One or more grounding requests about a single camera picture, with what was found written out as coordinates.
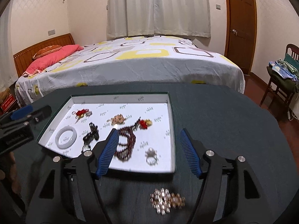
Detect triple pearl gold brooch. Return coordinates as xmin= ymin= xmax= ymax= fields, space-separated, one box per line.
xmin=150 ymin=188 xmax=185 ymax=215

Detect grey wall socket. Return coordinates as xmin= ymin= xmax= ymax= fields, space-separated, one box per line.
xmin=48 ymin=29 xmax=56 ymax=36

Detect orange cushion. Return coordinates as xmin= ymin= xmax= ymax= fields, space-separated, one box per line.
xmin=32 ymin=45 xmax=62 ymax=60

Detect brown teddy bear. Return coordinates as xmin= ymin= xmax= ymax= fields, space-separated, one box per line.
xmin=0 ymin=88 xmax=11 ymax=104

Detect black cord pendant necklace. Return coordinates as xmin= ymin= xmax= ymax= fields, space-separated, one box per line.
xmin=81 ymin=121 xmax=100 ymax=153

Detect bed with patterned sheet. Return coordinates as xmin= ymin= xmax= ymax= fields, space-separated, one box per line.
xmin=15 ymin=35 xmax=245 ymax=105

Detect white jade bangle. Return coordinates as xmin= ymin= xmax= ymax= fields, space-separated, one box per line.
xmin=55 ymin=126 xmax=77 ymax=150

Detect green jewelry box tray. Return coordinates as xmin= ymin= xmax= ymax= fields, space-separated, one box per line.
xmin=36 ymin=91 xmax=176 ymax=174

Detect brown wooden door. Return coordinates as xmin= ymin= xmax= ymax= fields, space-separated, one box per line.
xmin=225 ymin=0 xmax=257 ymax=75

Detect pink pillow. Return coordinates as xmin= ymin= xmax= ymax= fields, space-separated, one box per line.
xmin=22 ymin=45 xmax=84 ymax=77

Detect person's left hand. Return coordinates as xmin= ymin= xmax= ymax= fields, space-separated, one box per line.
xmin=1 ymin=152 xmax=21 ymax=196

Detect red knot gold pendant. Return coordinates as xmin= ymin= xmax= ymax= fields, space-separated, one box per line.
xmin=139 ymin=119 xmax=152 ymax=130

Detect white curtains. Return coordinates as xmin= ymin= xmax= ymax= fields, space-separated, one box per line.
xmin=107 ymin=0 xmax=211 ymax=39

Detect dark red bead bracelet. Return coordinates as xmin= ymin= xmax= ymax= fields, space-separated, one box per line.
xmin=114 ymin=117 xmax=141 ymax=162

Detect red gift box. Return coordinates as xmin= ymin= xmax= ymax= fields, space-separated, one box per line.
xmin=1 ymin=94 xmax=17 ymax=113

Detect red tassel charm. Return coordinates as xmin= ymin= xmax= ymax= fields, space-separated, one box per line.
xmin=72 ymin=109 xmax=93 ymax=122

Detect wooden chair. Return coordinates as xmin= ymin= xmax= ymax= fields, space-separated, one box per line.
xmin=259 ymin=43 xmax=298 ymax=114

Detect silver pearl ring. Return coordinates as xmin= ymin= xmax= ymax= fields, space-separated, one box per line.
xmin=144 ymin=147 xmax=160 ymax=166

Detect wooden headboard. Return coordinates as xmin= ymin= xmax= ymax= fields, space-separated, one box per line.
xmin=13 ymin=33 xmax=76 ymax=77

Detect dark green table cloth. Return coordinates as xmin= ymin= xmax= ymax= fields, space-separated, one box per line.
xmin=11 ymin=82 xmax=299 ymax=224

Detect pile of clothes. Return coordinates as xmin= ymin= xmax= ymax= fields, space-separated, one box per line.
xmin=269 ymin=53 xmax=298 ymax=92

